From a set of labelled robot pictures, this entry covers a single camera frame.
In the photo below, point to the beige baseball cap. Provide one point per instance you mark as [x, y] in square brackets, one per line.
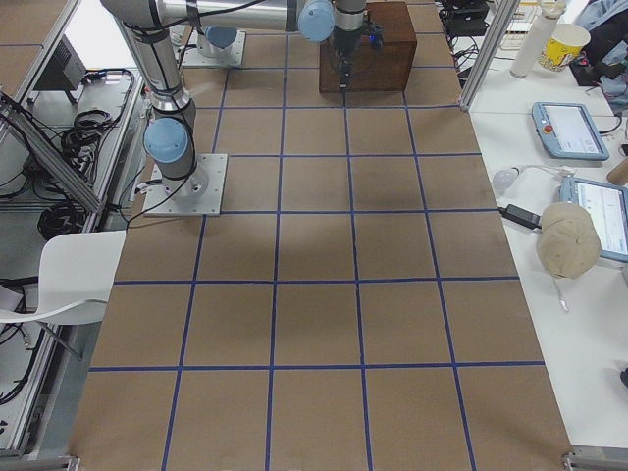
[569, 245]

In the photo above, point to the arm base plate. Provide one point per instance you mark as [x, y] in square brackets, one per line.
[193, 59]
[201, 194]

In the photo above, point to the white light bulb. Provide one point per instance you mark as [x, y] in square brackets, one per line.
[505, 178]

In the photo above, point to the blue teach pendant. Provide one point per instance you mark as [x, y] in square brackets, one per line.
[567, 131]
[607, 205]

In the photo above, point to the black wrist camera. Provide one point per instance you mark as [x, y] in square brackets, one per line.
[374, 32]

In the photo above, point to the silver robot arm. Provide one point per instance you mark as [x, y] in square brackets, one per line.
[215, 42]
[146, 25]

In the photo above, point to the white cardboard tube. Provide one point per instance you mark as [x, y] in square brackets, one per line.
[537, 37]

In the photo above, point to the black power adapter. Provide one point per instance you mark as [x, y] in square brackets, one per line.
[520, 216]

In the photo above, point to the blue teach pendant near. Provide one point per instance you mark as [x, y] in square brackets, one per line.
[607, 205]

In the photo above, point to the grey electronics box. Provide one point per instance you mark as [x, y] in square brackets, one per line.
[64, 71]

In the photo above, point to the dark wooden drawer cabinet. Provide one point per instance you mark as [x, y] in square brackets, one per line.
[384, 70]

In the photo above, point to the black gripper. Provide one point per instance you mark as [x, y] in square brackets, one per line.
[343, 45]

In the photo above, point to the yellow popcorn cup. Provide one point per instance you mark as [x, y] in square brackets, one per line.
[564, 45]

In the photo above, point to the white plastic chair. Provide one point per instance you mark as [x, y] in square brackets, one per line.
[75, 279]

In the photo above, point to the aluminium frame post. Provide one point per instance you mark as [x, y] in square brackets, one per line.
[496, 31]

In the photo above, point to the blue teach pendant far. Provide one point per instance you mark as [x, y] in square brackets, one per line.
[567, 131]

